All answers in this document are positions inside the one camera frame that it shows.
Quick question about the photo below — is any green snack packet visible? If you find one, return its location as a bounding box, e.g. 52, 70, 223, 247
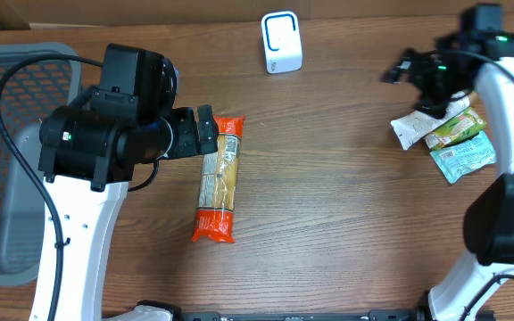
425, 107, 486, 151

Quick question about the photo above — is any white tube gold cap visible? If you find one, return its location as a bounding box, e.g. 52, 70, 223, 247
390, 91, 477, 151

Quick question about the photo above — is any orange pasta package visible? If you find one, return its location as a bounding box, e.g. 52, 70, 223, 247
192, 116, 245, 243

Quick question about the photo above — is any teal wet wipes packet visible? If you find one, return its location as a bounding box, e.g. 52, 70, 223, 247
430, 131, 496, 184

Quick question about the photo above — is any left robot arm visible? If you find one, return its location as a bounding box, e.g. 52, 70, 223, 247
30, 44, 219, 320

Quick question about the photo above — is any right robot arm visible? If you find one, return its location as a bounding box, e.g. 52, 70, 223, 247
404, 4, 514, 320

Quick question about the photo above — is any white barcode scanner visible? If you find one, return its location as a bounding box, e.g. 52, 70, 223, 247
261, 11, 303, 74

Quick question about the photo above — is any grey plastic mesh basket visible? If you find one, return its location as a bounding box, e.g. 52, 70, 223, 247
0, 42, 81, 286

